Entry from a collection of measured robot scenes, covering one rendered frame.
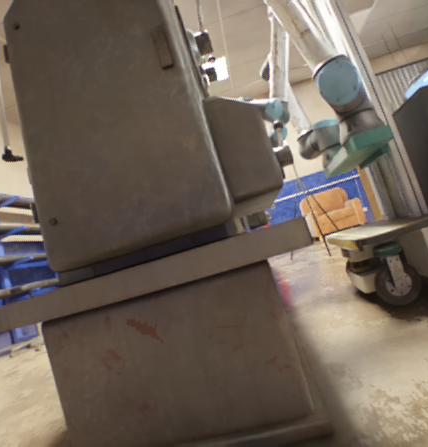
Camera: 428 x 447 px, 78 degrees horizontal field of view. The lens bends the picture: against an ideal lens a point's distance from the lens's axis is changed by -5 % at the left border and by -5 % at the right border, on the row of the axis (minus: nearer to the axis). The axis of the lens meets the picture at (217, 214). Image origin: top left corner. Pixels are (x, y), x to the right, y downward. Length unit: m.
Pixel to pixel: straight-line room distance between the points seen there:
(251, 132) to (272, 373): 0.57
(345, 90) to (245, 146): 0.56
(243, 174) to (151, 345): 0.47
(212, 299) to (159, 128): 0.40
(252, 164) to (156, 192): 0.24
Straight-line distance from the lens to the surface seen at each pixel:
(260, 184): 0.69
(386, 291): 1.34
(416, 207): 1.47
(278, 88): 1.45
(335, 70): 1.19
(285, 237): 0.61
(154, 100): 0.69
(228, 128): 0.73
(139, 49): 0.77
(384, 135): 1.30
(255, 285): 0.65
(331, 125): 1.80
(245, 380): 0.72
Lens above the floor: 0.46
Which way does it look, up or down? 6 degrees up
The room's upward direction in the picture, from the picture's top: 17 degrees counter-clockwise
